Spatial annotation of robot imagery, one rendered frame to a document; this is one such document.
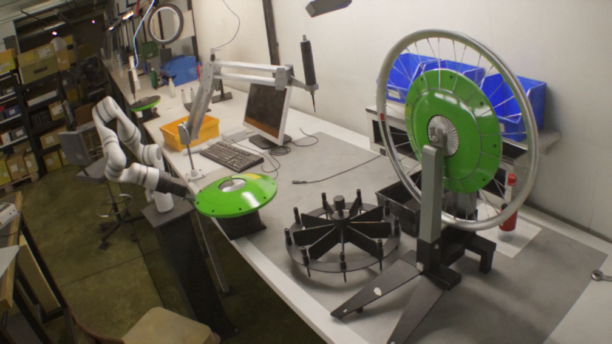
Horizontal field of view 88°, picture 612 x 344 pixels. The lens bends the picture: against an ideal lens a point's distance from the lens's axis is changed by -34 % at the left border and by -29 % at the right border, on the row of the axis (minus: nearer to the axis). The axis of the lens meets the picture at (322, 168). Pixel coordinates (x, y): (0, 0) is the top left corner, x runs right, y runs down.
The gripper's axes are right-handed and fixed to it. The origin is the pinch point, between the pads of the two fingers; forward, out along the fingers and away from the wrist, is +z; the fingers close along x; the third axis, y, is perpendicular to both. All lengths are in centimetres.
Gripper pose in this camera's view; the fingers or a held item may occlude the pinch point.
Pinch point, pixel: (197, 199)
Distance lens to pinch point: 154.3
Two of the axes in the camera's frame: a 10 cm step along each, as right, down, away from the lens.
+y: 3.9, -9.1, -1.1
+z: 7.8, 2.7, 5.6
